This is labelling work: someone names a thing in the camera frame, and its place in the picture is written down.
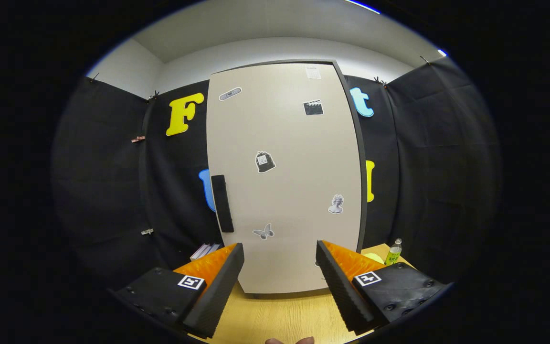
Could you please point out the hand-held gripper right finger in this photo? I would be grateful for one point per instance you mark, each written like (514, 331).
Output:
(341, 291)

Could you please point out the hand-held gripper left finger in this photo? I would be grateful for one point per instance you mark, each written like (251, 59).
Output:
(218, 291)

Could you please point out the grey shoe cabinet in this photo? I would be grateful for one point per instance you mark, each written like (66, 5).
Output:
(364, 191)

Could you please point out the beige shoe cabinet door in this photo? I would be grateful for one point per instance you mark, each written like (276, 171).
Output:
(284, 191)

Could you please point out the white book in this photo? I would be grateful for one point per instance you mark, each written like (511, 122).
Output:
(199, 253)

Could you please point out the yellow plush toy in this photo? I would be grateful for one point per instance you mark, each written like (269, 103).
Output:
(374, 258)

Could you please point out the green drink bottle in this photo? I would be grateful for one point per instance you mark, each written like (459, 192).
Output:
(393, 255)

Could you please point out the black backdrop cloth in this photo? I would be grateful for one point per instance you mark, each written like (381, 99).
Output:
(428, 167)

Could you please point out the copper clip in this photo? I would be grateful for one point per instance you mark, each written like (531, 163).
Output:
(138, 139)

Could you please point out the long ceiling light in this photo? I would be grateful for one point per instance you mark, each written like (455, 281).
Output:
(363, 5)

